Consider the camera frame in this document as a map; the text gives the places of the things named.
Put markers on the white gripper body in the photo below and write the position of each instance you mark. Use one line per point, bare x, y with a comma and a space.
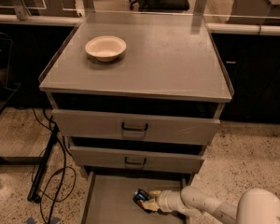
162, 199

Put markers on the blue pepsi can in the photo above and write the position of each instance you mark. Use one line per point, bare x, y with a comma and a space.
141, 196

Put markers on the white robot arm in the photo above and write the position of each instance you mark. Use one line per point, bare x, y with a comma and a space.
256, 206

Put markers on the middle grey drawer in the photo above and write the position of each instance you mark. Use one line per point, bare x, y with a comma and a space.
156, 161

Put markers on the grey drawer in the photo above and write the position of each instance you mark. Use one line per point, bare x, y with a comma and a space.
161, 129
109, 198
156, 161

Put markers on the bottom grey drawer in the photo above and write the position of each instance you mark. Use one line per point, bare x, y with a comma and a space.
109, 198

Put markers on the top grey drawer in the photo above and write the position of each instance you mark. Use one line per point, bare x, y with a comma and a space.
161, 129

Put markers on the grey drawer cabinet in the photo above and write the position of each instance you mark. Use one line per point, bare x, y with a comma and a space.
169, 68

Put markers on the white paper bowl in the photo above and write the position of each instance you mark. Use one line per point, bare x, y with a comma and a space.
105, 48

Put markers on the black middle drawer handle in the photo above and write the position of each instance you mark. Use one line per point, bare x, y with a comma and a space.
135, 161

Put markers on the black drawer handle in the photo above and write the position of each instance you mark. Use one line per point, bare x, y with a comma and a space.
135, 161
124, 127

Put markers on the black top drawer handle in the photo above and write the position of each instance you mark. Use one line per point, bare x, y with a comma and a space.
124, 127

